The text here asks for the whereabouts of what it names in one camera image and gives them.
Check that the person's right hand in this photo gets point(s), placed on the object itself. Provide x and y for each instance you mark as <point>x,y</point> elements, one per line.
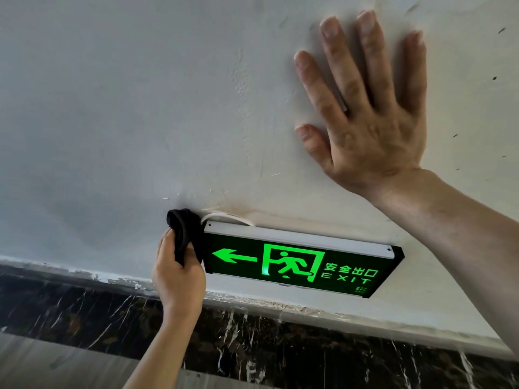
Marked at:
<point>377,145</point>

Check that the person's left hand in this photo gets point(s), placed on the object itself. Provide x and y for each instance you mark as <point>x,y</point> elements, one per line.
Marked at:
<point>178,283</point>

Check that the person's right thumb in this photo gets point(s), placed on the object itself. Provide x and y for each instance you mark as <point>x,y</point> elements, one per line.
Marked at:
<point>314,144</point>

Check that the person's right middle finger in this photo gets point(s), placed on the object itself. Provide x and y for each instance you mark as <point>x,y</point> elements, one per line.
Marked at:
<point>344,64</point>

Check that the person's left fingers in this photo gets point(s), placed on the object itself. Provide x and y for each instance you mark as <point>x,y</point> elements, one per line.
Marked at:
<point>165,249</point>

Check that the person's right little finger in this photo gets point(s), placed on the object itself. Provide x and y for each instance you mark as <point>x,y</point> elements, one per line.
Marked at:
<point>414,72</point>

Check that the black cleaning cloth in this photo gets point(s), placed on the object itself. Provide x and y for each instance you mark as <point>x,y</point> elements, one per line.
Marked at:
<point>186,230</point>

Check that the person's left forearm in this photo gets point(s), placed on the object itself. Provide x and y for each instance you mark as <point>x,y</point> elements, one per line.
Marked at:
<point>162,352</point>

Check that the person's right forearm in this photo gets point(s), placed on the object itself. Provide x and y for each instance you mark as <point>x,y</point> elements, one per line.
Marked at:
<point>458,234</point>

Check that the green illuminated exit sign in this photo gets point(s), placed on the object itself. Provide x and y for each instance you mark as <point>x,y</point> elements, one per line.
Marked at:
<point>300,261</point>

